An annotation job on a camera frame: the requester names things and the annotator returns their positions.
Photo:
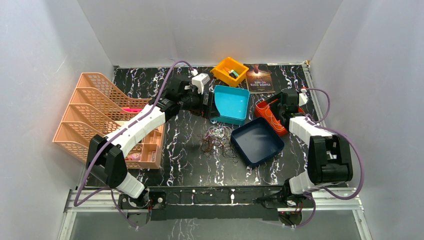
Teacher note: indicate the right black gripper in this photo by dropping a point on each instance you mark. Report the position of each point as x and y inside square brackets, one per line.
[280, 96]

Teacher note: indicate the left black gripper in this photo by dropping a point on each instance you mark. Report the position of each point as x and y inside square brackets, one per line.
[204, 104]

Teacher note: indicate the cyan square tray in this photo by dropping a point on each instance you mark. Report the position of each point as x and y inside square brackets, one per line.
[232, 104]

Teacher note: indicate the orange square tray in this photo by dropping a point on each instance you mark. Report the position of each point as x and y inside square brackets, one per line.
[264, 109]

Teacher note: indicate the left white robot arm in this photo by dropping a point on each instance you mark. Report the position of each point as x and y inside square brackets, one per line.
[106, 154]

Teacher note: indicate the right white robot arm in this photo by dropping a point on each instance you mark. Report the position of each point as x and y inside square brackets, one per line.
[329, 160]

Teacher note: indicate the dark paperback book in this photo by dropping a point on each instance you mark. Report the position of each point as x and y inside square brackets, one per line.
[259, 79]

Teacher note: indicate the yellow plastic bin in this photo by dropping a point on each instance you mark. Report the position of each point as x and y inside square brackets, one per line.
[219, 73]

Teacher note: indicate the navy square tray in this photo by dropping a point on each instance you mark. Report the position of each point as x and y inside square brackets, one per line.
[256, 142]

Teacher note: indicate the peach compartment organizer tray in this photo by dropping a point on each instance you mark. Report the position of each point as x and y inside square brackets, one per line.
[150, 146]

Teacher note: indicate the pink eraser pack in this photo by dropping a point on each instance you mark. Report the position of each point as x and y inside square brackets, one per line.
[135, 156]

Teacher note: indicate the peach mesh file rack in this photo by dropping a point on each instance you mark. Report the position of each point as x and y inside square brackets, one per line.
[88, 113]

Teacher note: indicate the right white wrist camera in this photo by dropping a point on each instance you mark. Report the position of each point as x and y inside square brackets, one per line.
[303, 97]

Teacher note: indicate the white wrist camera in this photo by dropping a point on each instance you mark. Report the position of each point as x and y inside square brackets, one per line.
[199, 80]
[303, 97]

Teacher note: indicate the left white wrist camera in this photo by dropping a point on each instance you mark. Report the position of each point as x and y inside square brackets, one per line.
[199, 80]

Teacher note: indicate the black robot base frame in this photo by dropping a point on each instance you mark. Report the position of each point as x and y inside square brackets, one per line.
[268, 203]

